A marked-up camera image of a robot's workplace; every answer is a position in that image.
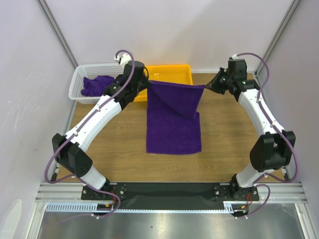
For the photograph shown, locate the purple towel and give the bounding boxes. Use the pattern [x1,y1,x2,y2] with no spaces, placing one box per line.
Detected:
[146,81,204,155]
[81,76,115,97]

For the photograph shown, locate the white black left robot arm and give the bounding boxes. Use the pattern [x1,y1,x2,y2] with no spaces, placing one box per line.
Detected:
[52,60,151,199]

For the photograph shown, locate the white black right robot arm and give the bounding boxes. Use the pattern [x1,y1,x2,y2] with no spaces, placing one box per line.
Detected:
[205,54,296,201]

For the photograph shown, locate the white perforated plastic basket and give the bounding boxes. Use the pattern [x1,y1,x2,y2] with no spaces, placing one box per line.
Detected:
[68,63,123,105]

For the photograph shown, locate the yellow plastic tray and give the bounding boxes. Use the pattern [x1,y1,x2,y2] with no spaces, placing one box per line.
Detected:
[133,64,195,103]

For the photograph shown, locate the purple towel in basket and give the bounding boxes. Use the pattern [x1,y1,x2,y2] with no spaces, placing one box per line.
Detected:
[81,76,115,97]

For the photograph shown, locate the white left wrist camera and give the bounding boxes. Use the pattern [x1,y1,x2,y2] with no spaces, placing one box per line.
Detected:
[114,53,132,67]

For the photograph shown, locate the white slotted cable duct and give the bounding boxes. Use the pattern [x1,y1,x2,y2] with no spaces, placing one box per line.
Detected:
[45,201,244,214]

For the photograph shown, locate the aluminium frame rail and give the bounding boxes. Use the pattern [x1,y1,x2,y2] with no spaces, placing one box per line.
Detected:
[35,182,308,204]

